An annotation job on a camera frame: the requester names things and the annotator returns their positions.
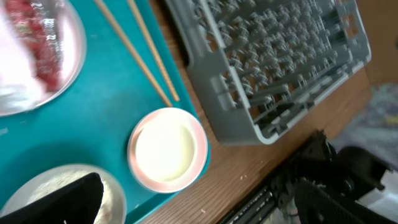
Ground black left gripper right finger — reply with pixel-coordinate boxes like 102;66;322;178
294;178;393;224

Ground teal plastic tray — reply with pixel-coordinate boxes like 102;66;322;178
0;0;212;224

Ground crumpled white napkin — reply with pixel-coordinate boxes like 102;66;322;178
1;17;44;110

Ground white round plate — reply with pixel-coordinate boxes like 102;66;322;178
0;0;87;117

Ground left wooden chopstick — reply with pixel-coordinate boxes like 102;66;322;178
94;0;172;107

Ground right wooden chopstick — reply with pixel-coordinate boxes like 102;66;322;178
127;0;180;101

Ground red snack wrapper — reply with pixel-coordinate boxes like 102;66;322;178
4;0;65;92

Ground grey bowl with rice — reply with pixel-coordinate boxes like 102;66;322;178
1;164;126;224

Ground grey dishwasher rack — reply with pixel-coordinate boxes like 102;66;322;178
165;0;371;146

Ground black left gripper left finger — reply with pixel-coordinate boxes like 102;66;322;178
1;172;104;224

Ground wooden chopstick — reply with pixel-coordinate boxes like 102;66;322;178
127;0;180;101
94;0;172;107

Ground pink bowl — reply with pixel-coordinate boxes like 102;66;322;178
127;108;210;194

